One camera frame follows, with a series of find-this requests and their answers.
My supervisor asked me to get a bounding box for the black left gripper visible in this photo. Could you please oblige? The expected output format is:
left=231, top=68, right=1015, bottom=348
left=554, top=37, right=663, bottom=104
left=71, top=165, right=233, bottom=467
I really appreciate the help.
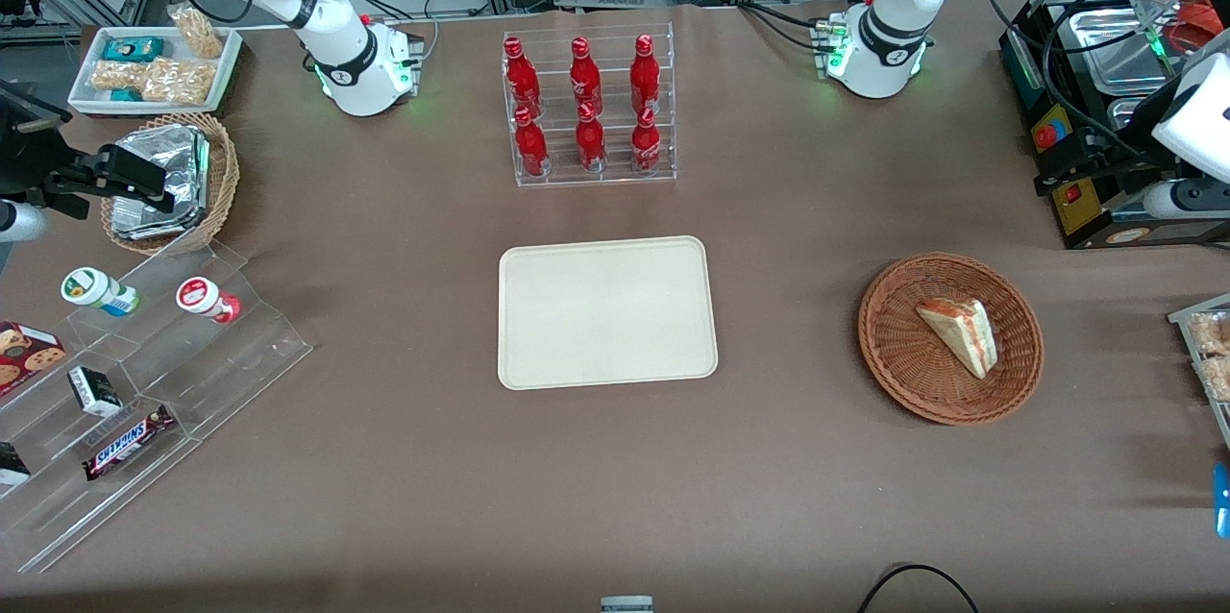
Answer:
left=1033, top=128, right=1169, bottom=201

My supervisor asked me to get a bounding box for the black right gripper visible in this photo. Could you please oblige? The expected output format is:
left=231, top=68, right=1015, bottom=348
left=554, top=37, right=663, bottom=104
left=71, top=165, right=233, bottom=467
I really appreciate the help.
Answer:
left=19, top=128, right=178, bottom=219

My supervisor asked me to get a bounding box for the triangular sandwich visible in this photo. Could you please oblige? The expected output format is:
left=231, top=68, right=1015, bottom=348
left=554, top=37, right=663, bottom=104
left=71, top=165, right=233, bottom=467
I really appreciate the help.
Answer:
left=915, top=297, right=999, bottom=380

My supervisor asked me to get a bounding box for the white rectangular snack tray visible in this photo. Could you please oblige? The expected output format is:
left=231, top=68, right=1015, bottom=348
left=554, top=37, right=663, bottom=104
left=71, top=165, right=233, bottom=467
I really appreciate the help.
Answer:
left=67, top=25, right=244, bottom=117

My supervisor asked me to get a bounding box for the oval tan wicker basket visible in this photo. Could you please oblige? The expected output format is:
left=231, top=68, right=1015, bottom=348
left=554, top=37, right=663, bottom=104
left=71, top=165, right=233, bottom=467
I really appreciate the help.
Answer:
left=100, top=112, right=240, bottom=257

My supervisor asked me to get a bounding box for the round brown wicker basket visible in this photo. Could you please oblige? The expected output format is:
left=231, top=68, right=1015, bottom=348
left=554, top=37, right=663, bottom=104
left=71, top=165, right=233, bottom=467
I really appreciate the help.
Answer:
left=858, top=253, right=1046, bottom=427

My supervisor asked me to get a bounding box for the clear tray with snacks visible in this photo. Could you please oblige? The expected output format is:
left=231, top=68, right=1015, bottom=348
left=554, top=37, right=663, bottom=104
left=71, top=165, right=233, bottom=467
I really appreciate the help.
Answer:
left=1167, top=294, right=1230, bottom=453

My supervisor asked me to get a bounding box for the beige plastic serving tray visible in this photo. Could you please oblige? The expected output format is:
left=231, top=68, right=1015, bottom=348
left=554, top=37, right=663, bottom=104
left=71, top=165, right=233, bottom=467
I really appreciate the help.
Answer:
left=498, top=235, right=720, bottom=392

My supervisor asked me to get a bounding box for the aluminium foil food container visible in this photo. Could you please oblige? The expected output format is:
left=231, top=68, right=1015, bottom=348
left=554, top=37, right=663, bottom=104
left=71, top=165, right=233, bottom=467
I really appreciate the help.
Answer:
left=110, top=124, right=211, bottom=242

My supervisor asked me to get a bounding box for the green lid yogurt cup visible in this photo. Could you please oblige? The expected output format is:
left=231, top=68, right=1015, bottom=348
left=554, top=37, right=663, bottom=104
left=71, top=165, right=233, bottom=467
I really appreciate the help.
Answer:
left=61, top=266, right=140, bottom=318

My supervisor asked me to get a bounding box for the black metal food warmer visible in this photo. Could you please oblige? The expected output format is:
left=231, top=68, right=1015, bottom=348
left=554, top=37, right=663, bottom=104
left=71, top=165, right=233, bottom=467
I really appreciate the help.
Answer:
left=997, top=0, right=1230, bottom=252

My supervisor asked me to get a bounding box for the small rice cracker packet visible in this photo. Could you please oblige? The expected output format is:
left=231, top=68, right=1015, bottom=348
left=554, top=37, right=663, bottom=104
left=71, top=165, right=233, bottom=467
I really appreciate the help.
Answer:
left=90, top=61, right=147, bottom=94

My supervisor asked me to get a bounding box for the stainless steel pan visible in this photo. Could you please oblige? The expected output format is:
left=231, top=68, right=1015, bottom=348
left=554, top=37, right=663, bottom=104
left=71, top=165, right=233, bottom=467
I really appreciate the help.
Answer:
left=1067, top=6, right=1175, bottom=97

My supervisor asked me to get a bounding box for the large rice cracker packet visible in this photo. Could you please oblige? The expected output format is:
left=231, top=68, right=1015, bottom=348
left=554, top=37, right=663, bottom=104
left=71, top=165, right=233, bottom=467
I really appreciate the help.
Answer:
left=141, top=58, right=218, bottom=107

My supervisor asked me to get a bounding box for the teal snack box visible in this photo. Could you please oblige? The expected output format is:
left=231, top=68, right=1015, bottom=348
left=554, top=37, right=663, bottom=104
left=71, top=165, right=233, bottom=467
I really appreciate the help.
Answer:
left=102, top=37, right=165, bottom=63

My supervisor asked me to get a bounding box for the red lid yogurt cup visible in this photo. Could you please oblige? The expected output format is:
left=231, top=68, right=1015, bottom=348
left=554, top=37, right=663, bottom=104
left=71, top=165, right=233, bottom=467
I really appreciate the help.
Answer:
left=175, top=276, right=242, bottom=325

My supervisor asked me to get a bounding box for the red chocolate chip cookie box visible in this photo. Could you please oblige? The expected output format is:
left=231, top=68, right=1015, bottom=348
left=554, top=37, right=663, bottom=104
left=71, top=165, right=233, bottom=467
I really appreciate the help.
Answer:
left=0, top=320, right=67, bottom=398

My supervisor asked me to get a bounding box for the clear bag of puffed snacks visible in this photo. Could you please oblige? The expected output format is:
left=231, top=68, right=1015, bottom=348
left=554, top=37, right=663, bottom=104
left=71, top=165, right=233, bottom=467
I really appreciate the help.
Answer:
left=167, top=4, right=225, bottom=60

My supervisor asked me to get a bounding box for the orange object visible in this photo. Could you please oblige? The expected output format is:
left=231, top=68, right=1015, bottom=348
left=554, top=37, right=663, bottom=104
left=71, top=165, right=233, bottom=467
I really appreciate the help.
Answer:
left=1147, top=0, right=1227, bottom=54

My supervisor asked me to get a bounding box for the small black white carton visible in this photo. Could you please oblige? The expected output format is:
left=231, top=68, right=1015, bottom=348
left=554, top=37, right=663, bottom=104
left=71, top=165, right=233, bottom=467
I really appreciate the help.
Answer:
left=66, top=365, right=125, bottom=419

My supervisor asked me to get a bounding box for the clear acrylic tiered stand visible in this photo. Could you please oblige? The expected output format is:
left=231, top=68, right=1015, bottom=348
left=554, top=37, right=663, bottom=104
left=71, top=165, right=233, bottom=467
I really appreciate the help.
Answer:
left=0, top=241, right=314, bottom=576

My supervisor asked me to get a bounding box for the rice cracker bag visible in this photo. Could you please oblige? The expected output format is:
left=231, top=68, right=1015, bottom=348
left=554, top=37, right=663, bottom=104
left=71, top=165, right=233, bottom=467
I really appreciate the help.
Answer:
left=1188, top=309, right=1230, bottom=404

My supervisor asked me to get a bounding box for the brown Snickers bar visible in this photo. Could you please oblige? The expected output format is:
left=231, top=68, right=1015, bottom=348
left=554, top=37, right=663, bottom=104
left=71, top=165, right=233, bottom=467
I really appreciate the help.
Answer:
left=81, top=404, right=178, bottom=482

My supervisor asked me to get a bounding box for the red cola bottle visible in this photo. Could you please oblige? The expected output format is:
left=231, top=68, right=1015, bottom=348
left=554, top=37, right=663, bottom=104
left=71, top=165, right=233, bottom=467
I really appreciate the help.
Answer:
left=504, top=37, right=542, bottom=122
left=569, top=37, right=602, bottom=119
left=514, top=107, right=550, bottom=178
left=576, top=103, right=607, bottom=174
left=629, top=35, right=660, bottom=117
left=631, top=107, right=663, bottom=175

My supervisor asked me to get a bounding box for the clear acrylic bottle rack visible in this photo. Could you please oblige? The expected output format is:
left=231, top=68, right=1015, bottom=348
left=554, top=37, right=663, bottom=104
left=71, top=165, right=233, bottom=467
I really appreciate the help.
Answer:
left=501, top=22, right=678, bottom=189

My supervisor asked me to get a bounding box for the black cable loop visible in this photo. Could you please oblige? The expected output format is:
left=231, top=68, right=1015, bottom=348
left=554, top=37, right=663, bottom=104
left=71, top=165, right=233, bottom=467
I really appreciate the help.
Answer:
left=857, top=562, right=980, bottom=613

